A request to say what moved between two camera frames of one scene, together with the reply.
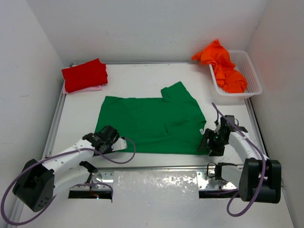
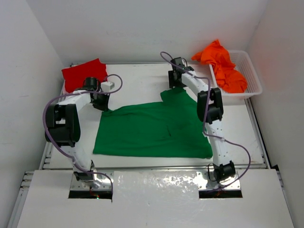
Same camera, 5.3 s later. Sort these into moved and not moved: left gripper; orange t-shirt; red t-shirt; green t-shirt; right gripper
Moved: green t-shirt; left gripper; right gripper
Not moved: orange t-shirt; red t-shirt
